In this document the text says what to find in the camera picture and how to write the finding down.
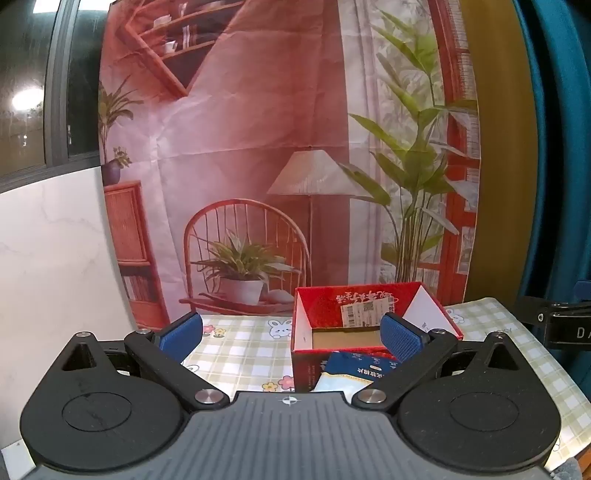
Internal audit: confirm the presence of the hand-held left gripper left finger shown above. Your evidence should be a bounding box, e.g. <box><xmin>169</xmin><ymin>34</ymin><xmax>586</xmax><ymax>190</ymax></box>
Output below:
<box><xmin>60</xmin><ymin>311</ymin><xmax>230</xmax><ymax>411</ymax></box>

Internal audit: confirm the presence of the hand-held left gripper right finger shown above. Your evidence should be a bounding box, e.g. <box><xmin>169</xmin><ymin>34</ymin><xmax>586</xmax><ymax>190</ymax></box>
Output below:
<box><xmin>353</xmin><ymin>312</ymin><xmax>525</xmax><ymax>414</ymax></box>

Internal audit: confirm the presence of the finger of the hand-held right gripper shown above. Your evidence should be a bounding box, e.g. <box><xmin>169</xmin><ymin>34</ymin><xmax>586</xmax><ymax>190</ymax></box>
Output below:
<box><xmin>515</xmin><ymin>295</ymin><xmax>591</xmax><ymax>352</ymax></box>

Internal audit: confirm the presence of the blue and white packet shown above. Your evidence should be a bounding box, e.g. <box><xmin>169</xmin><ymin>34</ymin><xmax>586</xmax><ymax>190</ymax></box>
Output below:
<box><xmin>308</xmin><ymin>352</ymin><xmax>399</xmax><ymax>394</ymax></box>

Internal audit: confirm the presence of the red strawberry-print cardboard box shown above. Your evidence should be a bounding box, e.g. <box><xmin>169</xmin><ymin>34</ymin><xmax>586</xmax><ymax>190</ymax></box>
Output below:
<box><xmin>291</xmin><ymin>281</ymin><xmax>464</xmax><ymax>393</ymax></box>

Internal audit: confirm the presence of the green checkered cartoon tablecloth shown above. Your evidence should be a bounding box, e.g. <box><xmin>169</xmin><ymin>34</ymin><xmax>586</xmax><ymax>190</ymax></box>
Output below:
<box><xmin>182</xmin><ymin>298</ymin><xmax>591</xmax><ymax>472</ymax></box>

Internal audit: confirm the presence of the blue curtain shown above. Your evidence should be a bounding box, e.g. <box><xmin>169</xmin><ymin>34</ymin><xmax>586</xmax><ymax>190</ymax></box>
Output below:
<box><xmin>510</xmin><ymin>0</ymin><xmax>591</xmax><ymax>319</ymax></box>

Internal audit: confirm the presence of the dark glass window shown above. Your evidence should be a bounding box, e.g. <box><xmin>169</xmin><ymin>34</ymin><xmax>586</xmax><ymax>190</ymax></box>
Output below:
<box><xmin>0</xmin><ymin>0</ymin><xmax>109</xmax><ymax>195</ymax></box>

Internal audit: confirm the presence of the printed room-scene wall tapestry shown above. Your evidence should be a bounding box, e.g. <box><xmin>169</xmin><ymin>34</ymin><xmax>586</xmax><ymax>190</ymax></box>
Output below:
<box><xmin>98</xmin><ymin>0</ymin><xmax>483</xmax><ymax>330</ymax></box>

